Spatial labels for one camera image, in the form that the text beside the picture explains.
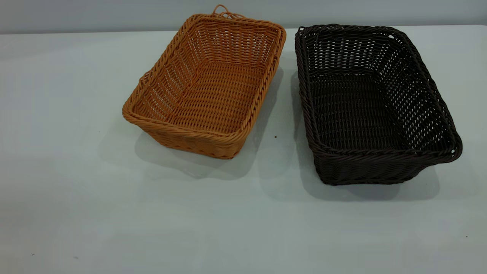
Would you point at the orange-brown wicker basket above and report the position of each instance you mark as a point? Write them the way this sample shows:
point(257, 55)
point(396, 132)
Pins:
point(213, 102)

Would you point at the dark brown wicker basket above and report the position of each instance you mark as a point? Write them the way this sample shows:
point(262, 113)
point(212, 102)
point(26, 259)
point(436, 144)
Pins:
point(354, 114)

